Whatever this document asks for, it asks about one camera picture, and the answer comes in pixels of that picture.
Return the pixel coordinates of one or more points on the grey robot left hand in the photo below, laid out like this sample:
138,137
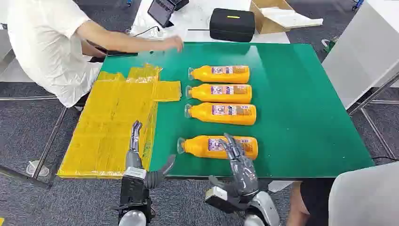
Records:
134,157

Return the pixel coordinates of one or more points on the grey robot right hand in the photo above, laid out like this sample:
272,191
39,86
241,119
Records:
244,174

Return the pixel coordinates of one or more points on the orange drink bottle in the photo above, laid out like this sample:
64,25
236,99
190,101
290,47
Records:
198,148
202,116
202,75
202,95

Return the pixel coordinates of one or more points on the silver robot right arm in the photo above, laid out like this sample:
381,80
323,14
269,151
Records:
265,209

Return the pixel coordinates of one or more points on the white table foot block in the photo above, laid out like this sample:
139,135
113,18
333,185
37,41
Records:
279,186

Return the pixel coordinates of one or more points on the yellow sheet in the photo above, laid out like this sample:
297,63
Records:
109,124

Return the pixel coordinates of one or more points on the green table mat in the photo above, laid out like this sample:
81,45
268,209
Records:
296,109

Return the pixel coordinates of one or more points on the clear plastic disc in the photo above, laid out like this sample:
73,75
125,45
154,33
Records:
37,170

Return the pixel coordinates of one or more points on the black smartphone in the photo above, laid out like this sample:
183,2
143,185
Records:
123,54

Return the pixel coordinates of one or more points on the person's right hand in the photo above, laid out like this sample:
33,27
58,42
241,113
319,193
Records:
174,43

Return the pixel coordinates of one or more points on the person in grey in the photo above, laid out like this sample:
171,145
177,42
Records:
364,196

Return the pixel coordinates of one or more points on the clear plastic bags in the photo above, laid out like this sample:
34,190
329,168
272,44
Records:
146,32

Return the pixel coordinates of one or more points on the seated person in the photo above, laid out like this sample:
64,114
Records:
46,46

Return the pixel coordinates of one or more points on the black tablet on stand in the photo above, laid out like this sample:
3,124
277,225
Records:
160,11

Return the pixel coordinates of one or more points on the black zip case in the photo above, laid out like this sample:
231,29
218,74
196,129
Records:
232,25

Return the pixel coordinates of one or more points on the brown cardboard box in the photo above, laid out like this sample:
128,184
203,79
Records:
265,21

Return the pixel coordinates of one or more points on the green and white floor object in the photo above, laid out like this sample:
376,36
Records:
329,45

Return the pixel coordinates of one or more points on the white foam sheet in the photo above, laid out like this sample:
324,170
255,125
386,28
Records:
293,18

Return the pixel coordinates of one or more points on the white side table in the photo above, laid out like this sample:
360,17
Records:
361,53

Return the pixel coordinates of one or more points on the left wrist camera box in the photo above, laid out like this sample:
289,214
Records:
132,187

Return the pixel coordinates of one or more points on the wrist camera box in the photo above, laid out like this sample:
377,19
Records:
218,199
132,187

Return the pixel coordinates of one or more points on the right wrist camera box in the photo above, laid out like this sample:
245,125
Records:
218,199

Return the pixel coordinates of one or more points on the metal side table frame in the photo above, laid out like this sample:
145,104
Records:
374,131

